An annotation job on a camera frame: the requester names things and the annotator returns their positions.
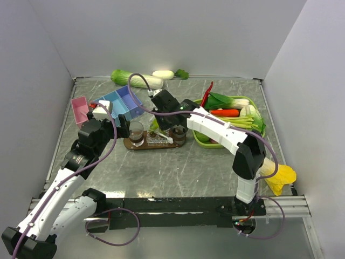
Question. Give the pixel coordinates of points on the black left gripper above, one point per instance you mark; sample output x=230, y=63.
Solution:
x=123, y=130

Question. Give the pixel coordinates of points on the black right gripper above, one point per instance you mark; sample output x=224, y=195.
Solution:
x=161, y=125

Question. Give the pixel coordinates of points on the clear textured plastic holder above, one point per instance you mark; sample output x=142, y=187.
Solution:
x=153, y=139

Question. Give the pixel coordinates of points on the dark glass cup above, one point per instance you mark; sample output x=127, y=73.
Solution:
x=178, y=135

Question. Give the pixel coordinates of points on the frosted clear glass cup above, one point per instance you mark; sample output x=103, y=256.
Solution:
x=136, y=133

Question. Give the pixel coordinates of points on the yellow cabbage by arm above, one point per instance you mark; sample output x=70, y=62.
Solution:
x=284, y=176

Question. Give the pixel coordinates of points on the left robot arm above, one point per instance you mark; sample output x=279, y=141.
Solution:
x=37, y=235

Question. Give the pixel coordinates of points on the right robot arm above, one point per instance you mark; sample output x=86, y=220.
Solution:
x=249, y=151

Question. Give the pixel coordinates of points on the brown wooden tray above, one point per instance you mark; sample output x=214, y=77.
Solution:
x=127, y=143

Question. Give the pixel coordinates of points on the purple drawer box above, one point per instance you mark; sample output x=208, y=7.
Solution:
x=134, y=108

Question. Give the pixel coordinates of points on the pink drawer box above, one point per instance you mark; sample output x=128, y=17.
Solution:
x=80, y=110

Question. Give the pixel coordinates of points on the teal drawer box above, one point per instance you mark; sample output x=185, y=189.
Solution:
x=111, y=99

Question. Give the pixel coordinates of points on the red chili pepper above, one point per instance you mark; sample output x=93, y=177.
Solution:
x=206, y=94

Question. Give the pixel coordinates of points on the white daikon radish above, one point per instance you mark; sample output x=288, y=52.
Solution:
x=169, y=75

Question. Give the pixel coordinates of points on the bok choy in basket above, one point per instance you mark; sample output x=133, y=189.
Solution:
x=216, y=101

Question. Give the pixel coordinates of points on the orange carrot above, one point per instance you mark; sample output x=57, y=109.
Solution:
x=226, y=113

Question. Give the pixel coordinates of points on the white celery stalk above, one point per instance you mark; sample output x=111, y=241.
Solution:
x=248, y=123

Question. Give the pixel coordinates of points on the napa cabbage in basket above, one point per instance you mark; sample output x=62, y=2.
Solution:
x=253, y=114

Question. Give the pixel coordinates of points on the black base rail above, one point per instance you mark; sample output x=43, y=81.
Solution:
x=122, y=213

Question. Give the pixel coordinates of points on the aluminium frame rail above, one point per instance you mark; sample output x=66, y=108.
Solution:
x=281, y=207

